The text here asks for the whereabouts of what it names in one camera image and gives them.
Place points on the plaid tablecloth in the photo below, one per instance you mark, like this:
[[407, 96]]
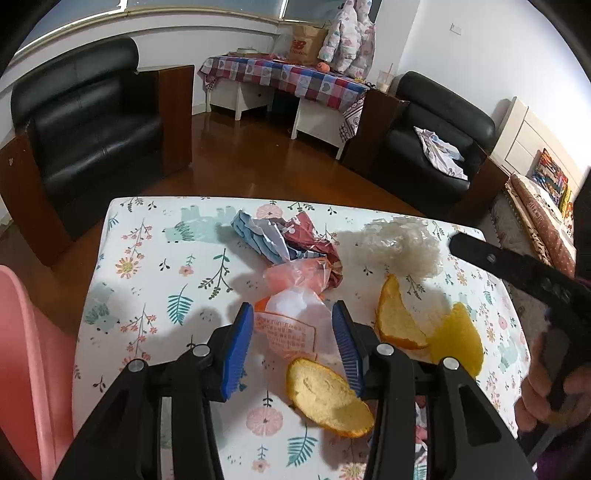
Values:
[[295, 76]]

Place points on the red wrapper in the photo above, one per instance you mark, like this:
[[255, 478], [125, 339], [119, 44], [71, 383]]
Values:
[[307, 235]]

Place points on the white bed headboard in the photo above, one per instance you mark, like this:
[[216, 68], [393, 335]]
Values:
[[526, 134]]

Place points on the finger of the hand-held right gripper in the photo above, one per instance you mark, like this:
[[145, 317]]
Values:
[[503, 264]]

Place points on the brown paper bag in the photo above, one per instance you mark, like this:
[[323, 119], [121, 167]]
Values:
[[304, 44]]

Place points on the orange white plastic wrapper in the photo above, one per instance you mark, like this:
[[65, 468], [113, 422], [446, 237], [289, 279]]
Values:
[[291, 323]]

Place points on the blue white paper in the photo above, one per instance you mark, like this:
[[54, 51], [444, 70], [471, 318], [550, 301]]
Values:
[[261, 235]]

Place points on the pink plastic bin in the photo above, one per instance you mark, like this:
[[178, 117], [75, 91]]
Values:
[[32, 369]]

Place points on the wall switch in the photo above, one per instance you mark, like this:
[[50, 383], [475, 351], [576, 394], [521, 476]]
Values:
[[456, 30]]

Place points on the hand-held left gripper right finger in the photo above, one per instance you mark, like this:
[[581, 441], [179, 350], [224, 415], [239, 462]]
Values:
[[347, 350]]

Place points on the large orange peel piece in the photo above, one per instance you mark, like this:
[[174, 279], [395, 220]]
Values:
[[325, 397]]

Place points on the brown patterned bedding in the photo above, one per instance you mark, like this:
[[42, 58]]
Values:
[[540, 217]]

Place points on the colourful striped pillow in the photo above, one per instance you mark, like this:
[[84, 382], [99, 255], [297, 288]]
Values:
[[549, 175]]

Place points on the floral tablecloth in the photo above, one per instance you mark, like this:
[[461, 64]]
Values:
[[152, 277]]

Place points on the white patterned puffer jacket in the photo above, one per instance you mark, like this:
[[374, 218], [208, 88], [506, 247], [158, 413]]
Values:
[[348, 37]]

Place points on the white desk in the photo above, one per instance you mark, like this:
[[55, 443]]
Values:
[[318, 122]]

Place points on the person's right hand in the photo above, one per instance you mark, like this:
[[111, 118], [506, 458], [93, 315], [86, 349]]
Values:
[[535, 392]]

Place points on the curved orange peel piece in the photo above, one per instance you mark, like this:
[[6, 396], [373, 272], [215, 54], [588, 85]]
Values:
[[397, 318]]

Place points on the yellow orange peel piece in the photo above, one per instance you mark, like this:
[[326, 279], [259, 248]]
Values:
[[457, 337]]

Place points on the clear plastic cup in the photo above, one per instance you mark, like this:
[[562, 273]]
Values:
[[383, 79]]

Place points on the floral cloth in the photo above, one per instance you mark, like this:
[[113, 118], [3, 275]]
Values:
[[441, 150]]

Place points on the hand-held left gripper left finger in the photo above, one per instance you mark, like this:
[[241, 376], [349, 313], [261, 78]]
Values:
[[236, 355]]

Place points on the crumpled white plastic film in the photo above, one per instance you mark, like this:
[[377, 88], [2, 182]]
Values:
[[404, 244]]

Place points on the grey shaggy rug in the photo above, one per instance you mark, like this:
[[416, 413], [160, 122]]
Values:
[[512, 277]]

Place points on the black armchair with wooden sides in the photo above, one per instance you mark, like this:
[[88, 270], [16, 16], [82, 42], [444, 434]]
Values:
[[92, 129], [401, 147]]

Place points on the window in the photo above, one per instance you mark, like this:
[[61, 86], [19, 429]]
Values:
[[207, 4]]

